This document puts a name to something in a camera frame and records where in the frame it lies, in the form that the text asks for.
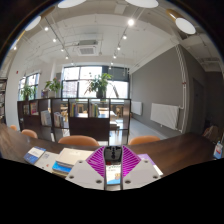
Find thick beige book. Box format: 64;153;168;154
55;147;95;169

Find wall bookshelf unit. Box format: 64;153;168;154
0;78;8;124

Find round white pendant lamps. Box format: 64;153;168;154
24;0;197;35

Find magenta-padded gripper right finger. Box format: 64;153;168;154
121;145;162;191

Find ceiling spot lights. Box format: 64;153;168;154
13;18;136;68

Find large multi-pane window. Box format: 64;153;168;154
61;65;130;100

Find orange chairs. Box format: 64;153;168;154
9;124;162;148

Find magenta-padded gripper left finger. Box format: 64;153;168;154
65;145;106;191

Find large white radiator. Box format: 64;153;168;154
149;102;181;131

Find narrow side window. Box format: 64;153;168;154
18;72;41;101

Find ceiling air conditioner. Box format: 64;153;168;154
75;39;100;57

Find small white radiator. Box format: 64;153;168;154
130;100;143;116

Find white wall pipe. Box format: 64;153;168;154
174;44;188;133

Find medium potted plant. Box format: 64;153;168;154
44;77;64;98

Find black charger with red button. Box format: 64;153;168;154
103;145;123;166

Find white flat book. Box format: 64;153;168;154
34;150;60;174

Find large potted plant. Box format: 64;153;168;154
84;72;114;99

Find dark wooden shelf unit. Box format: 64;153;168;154
17;97;132;146

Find blue-covered thick book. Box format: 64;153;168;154
51;160;73;175

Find small potted plant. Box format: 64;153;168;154
19;83;37;101

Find blue and white book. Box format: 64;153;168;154
213;141;224;160

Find dark blue book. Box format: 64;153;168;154
23;145;47;165

